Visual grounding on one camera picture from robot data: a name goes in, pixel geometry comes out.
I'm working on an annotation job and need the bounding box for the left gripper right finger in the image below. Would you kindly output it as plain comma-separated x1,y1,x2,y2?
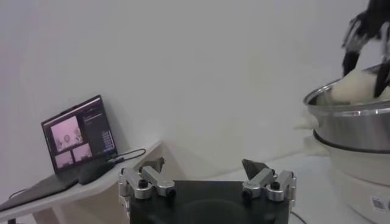
241,158,297,208

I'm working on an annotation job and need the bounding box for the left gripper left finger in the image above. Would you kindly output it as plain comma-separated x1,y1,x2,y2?
118,156,177,214

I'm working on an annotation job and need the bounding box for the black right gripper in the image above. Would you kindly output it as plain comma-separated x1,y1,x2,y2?
340,0,390,99

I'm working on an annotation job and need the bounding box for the white steamed baozi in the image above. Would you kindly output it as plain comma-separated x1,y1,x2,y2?
330,68,390,104

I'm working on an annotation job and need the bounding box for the perforated steel steamer basket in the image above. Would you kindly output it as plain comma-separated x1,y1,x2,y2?
303,63,390,153

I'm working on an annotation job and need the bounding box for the white side table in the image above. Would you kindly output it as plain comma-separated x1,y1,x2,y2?
0,140,164,224

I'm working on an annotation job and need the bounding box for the dark open laptop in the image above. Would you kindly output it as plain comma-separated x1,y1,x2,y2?
0,94,119,213

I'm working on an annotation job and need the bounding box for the white electric cooking pot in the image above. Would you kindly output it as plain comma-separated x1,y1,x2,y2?
294,133,390,224

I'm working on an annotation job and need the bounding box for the black hub cable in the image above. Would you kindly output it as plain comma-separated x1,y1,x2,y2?
108,148,147,164

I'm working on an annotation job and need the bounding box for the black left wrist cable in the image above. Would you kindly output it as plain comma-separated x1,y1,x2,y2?
289,210,308,224

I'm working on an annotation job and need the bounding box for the white cloth handle pad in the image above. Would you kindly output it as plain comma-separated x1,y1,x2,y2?
292,111,321,131

